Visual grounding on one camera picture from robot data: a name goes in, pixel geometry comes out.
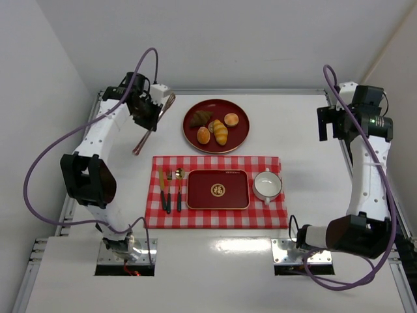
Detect round red plate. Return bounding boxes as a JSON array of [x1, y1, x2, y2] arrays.
[[182, 99, 250, 154]]

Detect rectangular red tray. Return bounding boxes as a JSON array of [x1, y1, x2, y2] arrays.
[[186, 170, 250, 210]]

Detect brown chocolate croissant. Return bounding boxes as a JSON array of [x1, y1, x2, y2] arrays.
[[190, 110, 213, 128]]

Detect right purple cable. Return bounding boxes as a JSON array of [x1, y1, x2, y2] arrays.
[[302, 64, 399, 291]]

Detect round sesame bun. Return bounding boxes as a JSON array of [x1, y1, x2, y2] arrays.
[[197, 127, 210, 145]]

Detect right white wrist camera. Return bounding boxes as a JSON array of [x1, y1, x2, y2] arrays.
[[338, 82, 358, 105]]

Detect red white checkered cloth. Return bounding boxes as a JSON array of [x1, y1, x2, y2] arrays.
[[145, 155, 288, 229]]

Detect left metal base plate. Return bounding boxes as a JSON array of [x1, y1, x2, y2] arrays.
[[97, 239, 158, 266]]

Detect striped orange bread roll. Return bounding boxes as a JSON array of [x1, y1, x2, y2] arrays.
[[213, 119, 228, 146]]

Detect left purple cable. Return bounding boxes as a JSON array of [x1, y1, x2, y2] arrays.
[[23, 47, 160, 265]]

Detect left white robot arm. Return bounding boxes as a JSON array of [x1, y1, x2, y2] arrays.
[[60, 72, 170, 261]]

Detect small round cookie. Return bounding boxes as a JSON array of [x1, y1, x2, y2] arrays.
[[208, 121, 214, 133]]

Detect gold spoon green handle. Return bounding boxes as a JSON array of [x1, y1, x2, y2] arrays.
[[175, 168, 185, 213]]

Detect gold fork green handle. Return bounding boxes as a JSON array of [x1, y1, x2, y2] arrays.
[[166, 168, 173, 214]]

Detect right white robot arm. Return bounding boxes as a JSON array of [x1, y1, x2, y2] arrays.
[[296, 82, 394, 259]]

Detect white two-handled bowl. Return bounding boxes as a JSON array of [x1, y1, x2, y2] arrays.
[[252, 168, 282, 205]]

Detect metal base plate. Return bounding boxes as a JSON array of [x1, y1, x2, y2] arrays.
[[97, 239, 158, 266], [271, 238, 332, 266]]

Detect metal tongs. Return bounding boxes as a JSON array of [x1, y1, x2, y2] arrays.
[[132, 93, 176, 156]]

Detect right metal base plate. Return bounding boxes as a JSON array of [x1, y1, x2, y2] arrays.
[[271, 238, 332, 266]]

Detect purple cable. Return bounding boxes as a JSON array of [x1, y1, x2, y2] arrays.
[[302, 64, 399, 291], [23, 47, 160, 265]]

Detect round flat bun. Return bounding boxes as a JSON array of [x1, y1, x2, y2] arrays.
[[224, 113, 239, 127]]

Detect gold knife green handle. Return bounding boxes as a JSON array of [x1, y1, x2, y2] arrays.
[[158, 166, 167, 211]]

